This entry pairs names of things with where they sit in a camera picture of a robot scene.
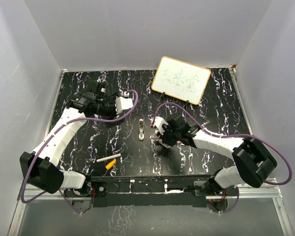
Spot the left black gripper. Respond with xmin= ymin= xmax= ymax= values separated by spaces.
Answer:
xmin=96 ymin=93 xmax=125 ymax=127

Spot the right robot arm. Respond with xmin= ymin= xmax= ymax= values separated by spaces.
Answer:
xmin=153 ymin=114 xmax=277 ymax=195

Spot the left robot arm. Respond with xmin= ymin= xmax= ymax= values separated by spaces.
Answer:
xmin=20 ymin=80 xmax=129 ymax=196

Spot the white marker pen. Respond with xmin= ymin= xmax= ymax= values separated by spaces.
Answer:
xmin=96 ymin=153 xmax=121 ymax=163

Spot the orange marker cap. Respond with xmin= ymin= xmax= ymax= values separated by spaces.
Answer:
xmin=105 ymin=159 xmax=117 ymax=170

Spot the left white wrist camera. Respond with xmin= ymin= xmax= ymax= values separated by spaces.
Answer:
xmin=115 ymin=91 xmax=133 ymax=115

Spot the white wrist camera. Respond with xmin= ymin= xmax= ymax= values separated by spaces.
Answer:
xmin=115 ymin=91 xmax=133 ymax=115
xmin=151 ymin=117 xmax=168 ymax=135

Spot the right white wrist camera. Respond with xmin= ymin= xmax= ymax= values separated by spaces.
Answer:
xmin=151 ymin=117 xmax=168 ymax=135

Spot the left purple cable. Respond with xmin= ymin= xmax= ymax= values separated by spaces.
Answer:
xmin=21 ymin=89 xmax=139 ymax=214

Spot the purple cable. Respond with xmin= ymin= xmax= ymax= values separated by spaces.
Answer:
xmin=152 ymin=102 xmax=293 ymax=213
xmin=21 ymin=89 xmax=139 ymax=214

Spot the small whiteboard with wooden frame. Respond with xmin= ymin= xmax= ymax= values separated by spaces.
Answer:
xmin=151 ymin=56 xmax=211 ymax=105

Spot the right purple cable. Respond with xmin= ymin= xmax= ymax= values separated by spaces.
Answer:
xmin=152 ymin=102 xmax=293 ymax=213

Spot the aluminium rail frame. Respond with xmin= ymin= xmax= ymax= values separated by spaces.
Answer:
xmin=8 ymin=176 xmax=293 ymax=236

